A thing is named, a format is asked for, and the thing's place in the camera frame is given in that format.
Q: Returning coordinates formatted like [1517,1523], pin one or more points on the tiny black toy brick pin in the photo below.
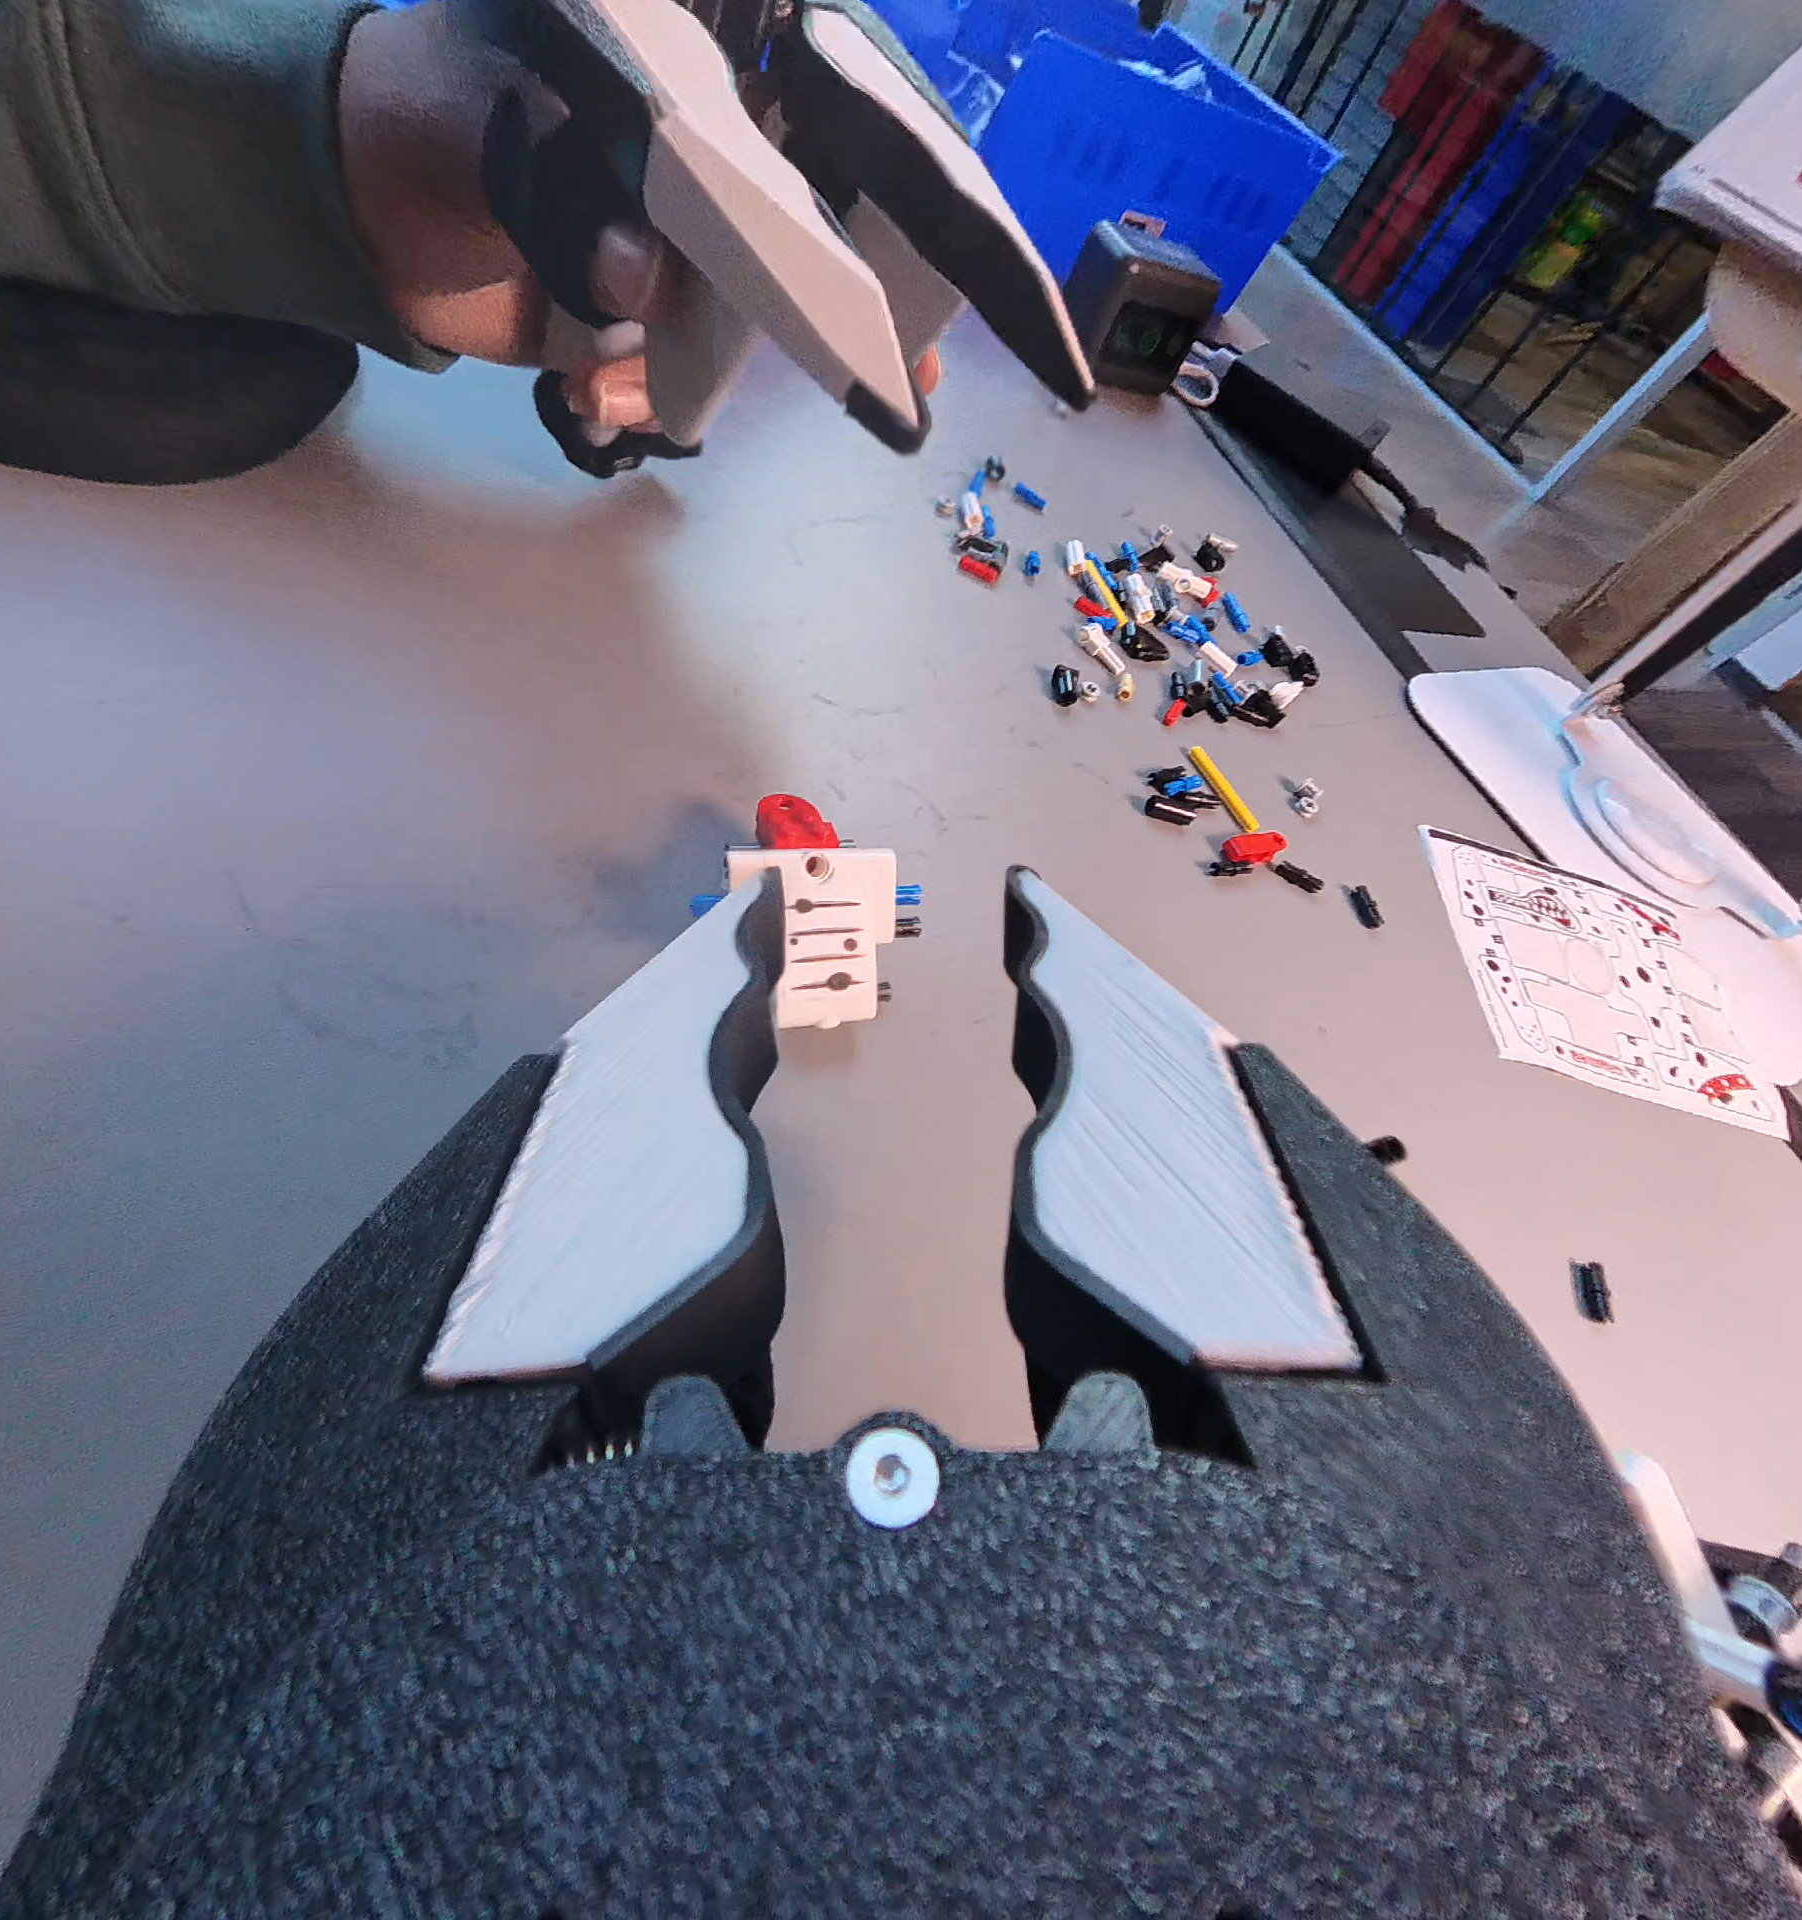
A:
[1595,1290]

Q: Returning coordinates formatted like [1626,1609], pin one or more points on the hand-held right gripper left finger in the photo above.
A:
[617,1167]

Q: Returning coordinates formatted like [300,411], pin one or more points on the white book stand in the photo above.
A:
[1531,749]

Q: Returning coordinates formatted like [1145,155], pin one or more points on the black toy vehicle chassis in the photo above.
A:
[1755,1678]

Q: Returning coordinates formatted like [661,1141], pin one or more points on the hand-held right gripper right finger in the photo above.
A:
[1188,1167]

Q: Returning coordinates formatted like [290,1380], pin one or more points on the small black electronic device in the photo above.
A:
[1145,304]

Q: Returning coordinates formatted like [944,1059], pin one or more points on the grey desk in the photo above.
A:
[300,781]

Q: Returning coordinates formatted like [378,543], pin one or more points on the person's left hand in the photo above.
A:
[422,213]

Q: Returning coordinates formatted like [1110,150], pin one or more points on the black power adapter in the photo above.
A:
[1320,449]

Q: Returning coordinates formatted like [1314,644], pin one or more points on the pile of small toy brick parts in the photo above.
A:
[1174,644]

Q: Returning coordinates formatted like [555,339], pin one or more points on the small white toy brick assembly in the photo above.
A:
[829,933]

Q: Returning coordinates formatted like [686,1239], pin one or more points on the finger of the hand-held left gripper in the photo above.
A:
[948,213]
[756,240]

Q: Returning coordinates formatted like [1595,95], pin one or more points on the white sticker sheet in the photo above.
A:
[1607,975]

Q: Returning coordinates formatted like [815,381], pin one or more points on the person's left forearm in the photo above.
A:
[154,150]

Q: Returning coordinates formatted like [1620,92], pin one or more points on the blue plastic bin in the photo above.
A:
[1145,131]

